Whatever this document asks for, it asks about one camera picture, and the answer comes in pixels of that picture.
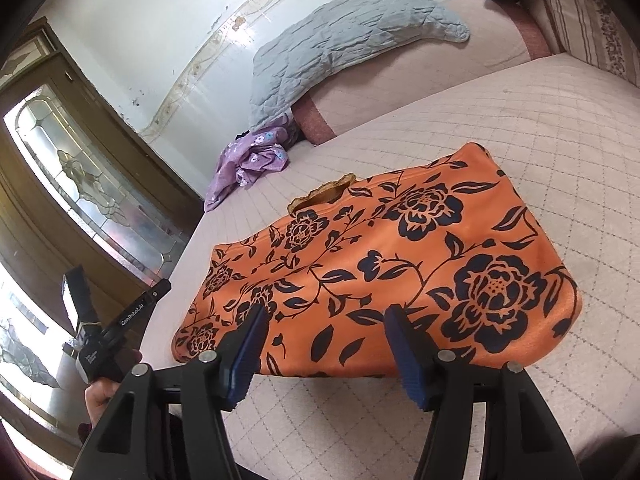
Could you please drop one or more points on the striped floral cushion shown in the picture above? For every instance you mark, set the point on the striped floral cushion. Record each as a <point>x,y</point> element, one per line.
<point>585,15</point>

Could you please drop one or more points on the purple floral cloth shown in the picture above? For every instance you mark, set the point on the purple floral cloth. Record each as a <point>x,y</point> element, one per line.
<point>250,160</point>

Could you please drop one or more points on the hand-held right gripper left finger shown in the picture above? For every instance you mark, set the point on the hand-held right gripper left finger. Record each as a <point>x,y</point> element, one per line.
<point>245,360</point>

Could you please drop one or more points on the pink pillow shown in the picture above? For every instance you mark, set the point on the pink pillow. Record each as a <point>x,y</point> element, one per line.
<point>425,60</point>

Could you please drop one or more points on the wooden stained glass door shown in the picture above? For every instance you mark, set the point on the wooden stained glass door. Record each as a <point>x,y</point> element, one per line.
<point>50,210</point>

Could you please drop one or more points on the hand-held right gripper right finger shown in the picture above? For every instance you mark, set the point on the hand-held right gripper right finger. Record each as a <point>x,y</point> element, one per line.
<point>410,360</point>

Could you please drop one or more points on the person's left hand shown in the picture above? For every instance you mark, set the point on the person's left hand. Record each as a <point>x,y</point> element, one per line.
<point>99,397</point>

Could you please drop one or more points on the pink quilted bed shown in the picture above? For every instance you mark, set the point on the pink quilted bed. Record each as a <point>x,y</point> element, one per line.
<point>550,135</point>

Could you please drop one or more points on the grey quilted pillow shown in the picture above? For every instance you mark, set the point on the grey quilted pillow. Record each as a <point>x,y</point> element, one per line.
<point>340,40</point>

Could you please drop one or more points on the orange floral blouse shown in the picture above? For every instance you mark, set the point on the orange floral blouse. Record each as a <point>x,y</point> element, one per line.
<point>375,260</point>

